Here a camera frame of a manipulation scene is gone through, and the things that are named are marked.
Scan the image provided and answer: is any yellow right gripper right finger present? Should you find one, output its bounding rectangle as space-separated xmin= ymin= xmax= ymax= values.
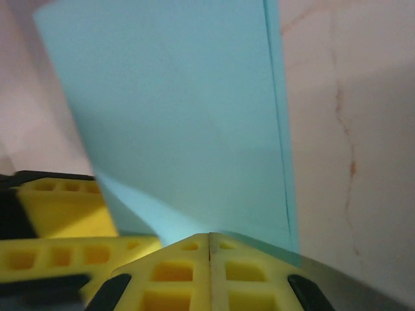
xmin=210 ymin=232 xmax=337 ymax=311

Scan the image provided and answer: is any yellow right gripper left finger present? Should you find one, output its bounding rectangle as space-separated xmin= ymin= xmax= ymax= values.
xmin=80 ymin=232 xmax=211 ymax=311

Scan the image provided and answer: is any light blue paper sheet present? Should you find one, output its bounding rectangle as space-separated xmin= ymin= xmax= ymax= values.
xmin=32 ymin=0 xmax=303 ymax=269

